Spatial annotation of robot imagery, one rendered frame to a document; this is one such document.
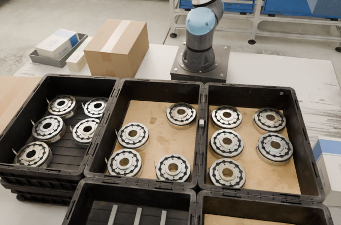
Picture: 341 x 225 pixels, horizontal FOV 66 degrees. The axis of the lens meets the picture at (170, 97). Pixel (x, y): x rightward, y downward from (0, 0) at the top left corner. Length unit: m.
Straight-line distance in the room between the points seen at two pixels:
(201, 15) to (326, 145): 0.65
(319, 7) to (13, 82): 1.20
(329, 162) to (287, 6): 1.96
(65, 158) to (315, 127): 0.94
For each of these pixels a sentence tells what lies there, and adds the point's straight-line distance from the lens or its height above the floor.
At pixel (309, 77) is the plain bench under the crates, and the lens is 1.43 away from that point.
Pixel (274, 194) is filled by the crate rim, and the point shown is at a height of 0.93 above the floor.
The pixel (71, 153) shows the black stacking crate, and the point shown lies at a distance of 0.94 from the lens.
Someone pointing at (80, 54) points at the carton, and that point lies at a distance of 1.47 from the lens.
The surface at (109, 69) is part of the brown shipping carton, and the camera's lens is 1.32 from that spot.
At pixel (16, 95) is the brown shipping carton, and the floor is 0.86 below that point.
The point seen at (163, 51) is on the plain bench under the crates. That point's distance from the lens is 1.50.
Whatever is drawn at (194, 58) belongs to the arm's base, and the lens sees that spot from 1.17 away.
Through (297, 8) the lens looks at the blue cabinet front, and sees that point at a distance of 2.78.
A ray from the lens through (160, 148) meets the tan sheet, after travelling 0.87.
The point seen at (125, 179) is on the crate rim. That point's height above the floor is 0.93.
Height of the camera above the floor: 1.55
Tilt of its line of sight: 44 degrees down
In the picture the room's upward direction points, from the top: 3 degrees counter-clockwise
